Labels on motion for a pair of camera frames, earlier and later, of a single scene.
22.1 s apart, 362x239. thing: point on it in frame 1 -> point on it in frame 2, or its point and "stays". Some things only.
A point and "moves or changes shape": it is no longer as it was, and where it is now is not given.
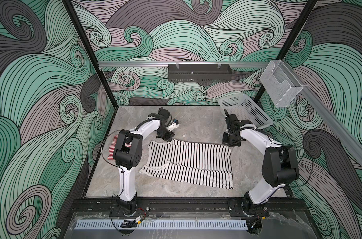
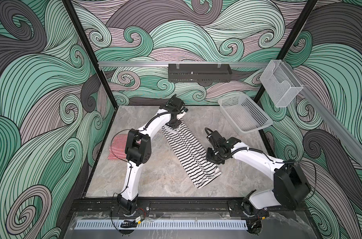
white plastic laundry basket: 245,109 stays
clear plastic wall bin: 279,83 stays
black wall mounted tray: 200,72 stays
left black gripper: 168,137 -> 176,125
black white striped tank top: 190,164 moves or changes shape
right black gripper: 225,142 -> 208,155
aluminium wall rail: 183,64 stays
